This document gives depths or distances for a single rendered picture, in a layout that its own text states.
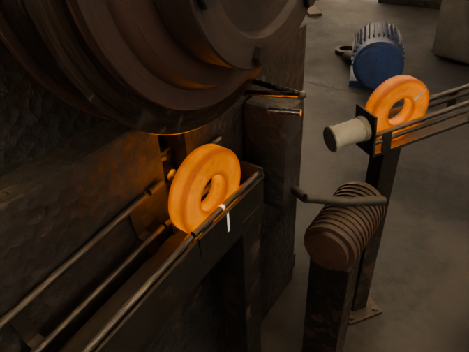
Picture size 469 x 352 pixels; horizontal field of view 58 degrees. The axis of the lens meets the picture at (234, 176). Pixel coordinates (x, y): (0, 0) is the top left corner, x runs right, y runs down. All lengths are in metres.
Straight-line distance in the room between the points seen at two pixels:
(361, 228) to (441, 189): 1.09
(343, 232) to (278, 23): 0.54
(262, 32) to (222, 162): 0.25
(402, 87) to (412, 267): 0.82
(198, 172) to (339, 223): 0.42
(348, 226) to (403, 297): 0.64
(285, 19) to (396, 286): 1.19
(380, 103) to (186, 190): 0.52
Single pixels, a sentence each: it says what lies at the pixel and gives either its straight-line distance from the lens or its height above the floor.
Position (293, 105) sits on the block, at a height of 0.80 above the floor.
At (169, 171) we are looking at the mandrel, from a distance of 0.74.
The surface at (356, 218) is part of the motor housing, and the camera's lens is 0.99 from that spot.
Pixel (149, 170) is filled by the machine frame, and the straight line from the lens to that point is 0.68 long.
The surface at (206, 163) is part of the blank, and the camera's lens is 0.65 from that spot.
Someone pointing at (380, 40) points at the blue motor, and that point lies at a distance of 2.69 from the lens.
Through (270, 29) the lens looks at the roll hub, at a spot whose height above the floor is 1.01.
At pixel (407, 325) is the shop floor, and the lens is 1.50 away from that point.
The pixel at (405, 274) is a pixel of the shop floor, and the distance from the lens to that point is 1.63.
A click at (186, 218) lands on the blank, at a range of 0.67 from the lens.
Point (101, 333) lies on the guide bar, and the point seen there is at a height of 0.70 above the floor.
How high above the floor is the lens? 1.17
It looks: 36 degrees down
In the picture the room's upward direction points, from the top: 3 degrees counter-clockwise
